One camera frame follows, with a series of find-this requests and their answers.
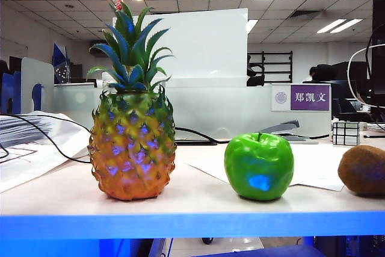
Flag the thin black cable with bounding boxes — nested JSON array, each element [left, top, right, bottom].
[[0, 114, 91, 164]]

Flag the white paper sheet underneath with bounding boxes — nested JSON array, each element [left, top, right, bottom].
[[288, 178, 345, 192]]

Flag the printed white paper sheet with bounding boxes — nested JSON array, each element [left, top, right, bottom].
[[0, 111, 93, 193]]

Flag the brown fuzzy kiwi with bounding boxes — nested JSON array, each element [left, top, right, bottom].
[[337, 144, 385, 197]]

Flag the white file holder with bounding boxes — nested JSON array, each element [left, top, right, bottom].
[[20, 57, 55, 114]]

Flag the white cable loop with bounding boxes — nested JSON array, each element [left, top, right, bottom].
[[346, 43, 385, 109]]

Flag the large white paper sheet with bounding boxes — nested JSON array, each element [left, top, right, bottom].
[[183, 143, 356, 187]]

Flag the silver mirror cube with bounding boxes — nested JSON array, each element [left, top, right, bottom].
[[331, 120, 361, 146]]

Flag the frosted glass desk partition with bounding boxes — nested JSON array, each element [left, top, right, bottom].
[[53, 75, 331, 141]]

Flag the grey stapler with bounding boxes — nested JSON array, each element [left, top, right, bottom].
[[260, 119, 319, 145]]

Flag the white board panel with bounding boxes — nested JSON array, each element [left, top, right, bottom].
[[112, 8, 249, 79]]

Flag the black office chair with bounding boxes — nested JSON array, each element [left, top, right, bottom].
[[246, 55, 266, 87]]

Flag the green plastic apple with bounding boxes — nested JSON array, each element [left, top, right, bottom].
[[224, 132, 295, 201]]

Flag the blue dotted board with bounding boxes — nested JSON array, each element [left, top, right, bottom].
[[52, 42, 72, 84]]

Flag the distant ceiling light strip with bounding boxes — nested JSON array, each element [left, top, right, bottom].
[[330, 18, 364, 34], [316, 18, 347, 34]]

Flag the black monitor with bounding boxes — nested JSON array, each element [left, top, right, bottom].
[[371, 0, 385, 116]]

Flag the thick black cable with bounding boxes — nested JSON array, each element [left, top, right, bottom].
[[174, 126, 219, 144]]

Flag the purple and white name plate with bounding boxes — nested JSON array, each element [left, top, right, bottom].
[[270, 83, 331, 112]]

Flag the person in dark clothing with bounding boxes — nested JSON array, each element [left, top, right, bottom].
[[309, 63, 340, 84]]

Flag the plastic pineapple with green crown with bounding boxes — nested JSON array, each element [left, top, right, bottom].
[[87, 1, 177, 201]]

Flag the blue file holder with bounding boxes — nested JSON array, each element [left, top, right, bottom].
[[0, 70, 22, 115]]

